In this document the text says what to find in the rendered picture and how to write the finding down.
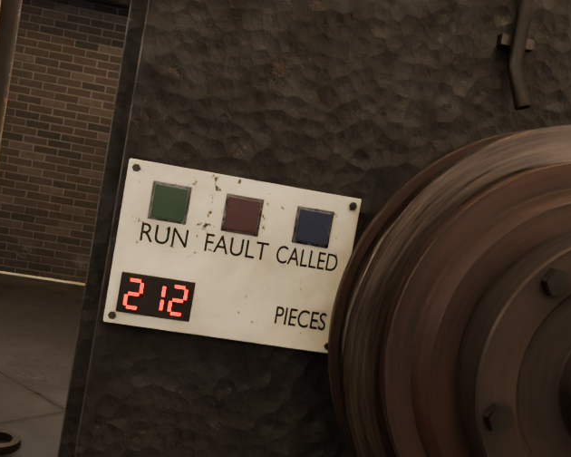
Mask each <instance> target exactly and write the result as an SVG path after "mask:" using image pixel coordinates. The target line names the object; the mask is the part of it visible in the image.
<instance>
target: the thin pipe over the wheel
mask: <svg viewBox="0 0 571 457"><path fill-rule="evenodd" d="M534 3H535V0H519V3H518V12H517V17H516V22H515V27H514V32H513V35H511V34H499V35H498V40H497V46H501V47H506V48H510V51H509V56H508V64H507V72H508V80H509V85H510V89H511V93H512V98H513V102H514V106H515V110H523V109H526V108H528V107H530V100H529V97H528V92H527V85H526V80H525V76H524V72H523V68H522V63H523V59H524V54H525V52H527V53H528V52H531V51H533V48H534V43H535V40H532V39H528V38H527V36H528V31H529V27H530V22H531V17H532V12H533V7H534Z"/></svg>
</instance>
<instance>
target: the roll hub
mask: <svg viewBox="0 0 571 457"><path fill-rule="evenodd" d="M550 268H553V269H559V270H565V271H568V272H569V275H570V277H571V231H570V232H567V233H565V234H562V235H559V236H556V237H554V238H551V239H549V240H547V241H545V242H543V243H541V244H539V245H537V246H535V247H534V248H532V249H530V250H529V251H528V252H526V253H525V254H523V255H522V256H521V257H519V258H518V259H517V260H515V261H514V262H513V263H512V264H511V265H510V266H509V267H507V268H506V269H505V270H504V271H503V272H502V273H501V274H500V275H499V276H498V278H497V279H496V280H495V281H494V282H493V283H492V285H491V286H490V287H489V289H488V290H487V292H486V293H485V295H484V296H483V298H482V299H481V300H480V301H479V304H478V305H477V307H476V309H475V311H474V313H473V315H472V317H471V319H470V321H469V324H468V326H467V329H466V331H465V334H464V336H463V339H462V343H461V346H460V353H459V358H458V363H457V372H456V401H457V409H458V415H459V419H460V426H461V429H462V431H463V435H464V437H465V440H466V442H467V445H468V446H469V449H470V452H471V453H472V455H473V457H571V289H570V290H569V291H568V293H567V294H566V295H565V297H553V296H549V295H546V293H545V290H544V287H543V284H542V281H541V279H542V278H543V277H544V276H545V275H546V273H547V272H548V271H549V269H550ZM492 404H506V405H508V406H509V407H511V410H512V413H513V415H514V418H515V422H514V423H513V424H512V426H511V427H510V428H509V429H508V431H507V432H506V433H498V432H492V431H491V430H490V429H489V428H488V426H487V423H486V420H485V417H484V413H485V412H486V411H487V410H488V409H489V408H490V406H491V405H492Z"/></svg>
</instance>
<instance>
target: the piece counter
mask: <svg viewBox="0 0 571 457"><path fill-rule="evenodd" d="M131 281H132V282H138V283H140V282H141V279H137V278H131ZM143 287H144V283H140V293H141V294H142V292H143ZM175 288H179V289H185V287H184V286H178V285H175ZM165 292H166V287H163V289H162V294H161V296H162V297H164V296H165ZM128 295H131V296H136V297H138V296H139V293H134V292H129V293H128ZM128 295H124V299H123V304H124V305H126V304H127V298H128ZM187 296H188V290H186V289H185V293H184V298H183V299H177V298H173V299H172V301H173V302H179V303H183V300H187ZM172 301H169V306H168V311H170V310H171V305H172ZM163 303H164V300H161V301H160V309H159V310H162V308H163ZM126 308H128V309H134V310H136V309H137V307H136V306H126ZM170 314H171V315H172V316H180V314H181V313H176V312H170Z"/></svg>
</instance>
